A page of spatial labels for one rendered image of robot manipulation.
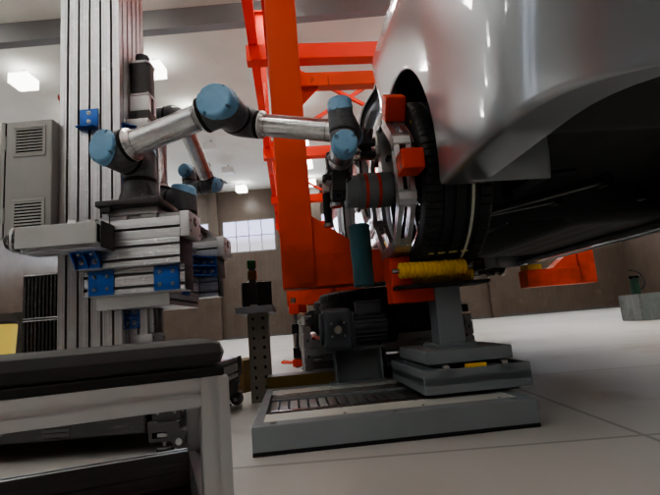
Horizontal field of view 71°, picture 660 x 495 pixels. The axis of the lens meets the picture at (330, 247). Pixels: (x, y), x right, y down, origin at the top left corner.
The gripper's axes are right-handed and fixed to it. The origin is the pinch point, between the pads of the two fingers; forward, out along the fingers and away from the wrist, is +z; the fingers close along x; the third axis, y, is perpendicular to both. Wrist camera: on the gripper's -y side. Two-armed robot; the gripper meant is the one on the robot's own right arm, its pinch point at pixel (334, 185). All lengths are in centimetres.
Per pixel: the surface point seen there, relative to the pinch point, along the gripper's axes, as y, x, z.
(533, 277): -22, -208, 252
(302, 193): 15, 9, 60
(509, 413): -78, -42, -23
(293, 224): 0, 14, 60
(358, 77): 185, -63, 255
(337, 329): -51, -1, 39
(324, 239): -8, 0, 62
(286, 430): -77, 22, -23
